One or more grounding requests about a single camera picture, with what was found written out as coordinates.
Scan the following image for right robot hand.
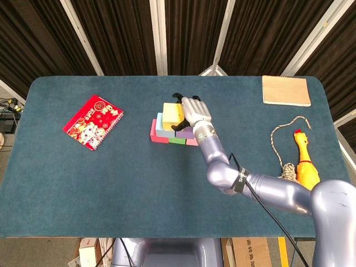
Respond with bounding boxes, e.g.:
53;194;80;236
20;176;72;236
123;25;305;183
171;93;212;132

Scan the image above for yellow block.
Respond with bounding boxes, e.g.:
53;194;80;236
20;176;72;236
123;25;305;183
162;102;185;131

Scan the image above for purple block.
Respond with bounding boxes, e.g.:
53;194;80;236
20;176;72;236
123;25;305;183
175;126;196;140

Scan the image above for light blue block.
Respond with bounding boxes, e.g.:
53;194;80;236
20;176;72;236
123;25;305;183
155;112;176;138

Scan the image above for pink block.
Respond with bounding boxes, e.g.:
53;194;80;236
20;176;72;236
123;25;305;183
150;118;170;144

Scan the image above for brown kraft paper notepad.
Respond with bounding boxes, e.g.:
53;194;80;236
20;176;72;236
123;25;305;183
261;75;312;107

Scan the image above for dark brown pleated curtain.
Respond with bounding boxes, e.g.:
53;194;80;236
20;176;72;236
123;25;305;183
0;0;356;140

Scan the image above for red spiral cartoon notebook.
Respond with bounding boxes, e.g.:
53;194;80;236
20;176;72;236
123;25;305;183
62;94;124;151

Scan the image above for yellow rubber chicken toy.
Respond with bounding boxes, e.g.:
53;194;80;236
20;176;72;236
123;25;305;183
293;128;321;191

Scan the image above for teal felt table cover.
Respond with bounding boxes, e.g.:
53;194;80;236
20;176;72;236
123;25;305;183
0;75;356;239

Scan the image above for blue-gray robot torso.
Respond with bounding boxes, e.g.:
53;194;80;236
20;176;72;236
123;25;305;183
112;238;223;267

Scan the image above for brown cardboard box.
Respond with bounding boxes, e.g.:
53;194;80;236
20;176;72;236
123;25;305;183
232;238;272;267

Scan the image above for white cardboard box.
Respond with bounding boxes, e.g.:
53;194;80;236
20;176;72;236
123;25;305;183
78;238;101;267

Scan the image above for white partition frame post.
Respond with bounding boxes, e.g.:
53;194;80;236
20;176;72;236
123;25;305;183
149;0;169;76
197;0;237;76
0;80;26;105
333;110;356;127
60;0;105;76
280;0;350;76

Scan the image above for black velcro cable strap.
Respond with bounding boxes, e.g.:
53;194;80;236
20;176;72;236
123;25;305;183
232;166;250;194

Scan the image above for braided beige rope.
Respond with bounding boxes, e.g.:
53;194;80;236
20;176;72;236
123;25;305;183
270;116;312;183

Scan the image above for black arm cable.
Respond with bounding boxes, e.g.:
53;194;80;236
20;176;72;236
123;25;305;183
228;152;309;267

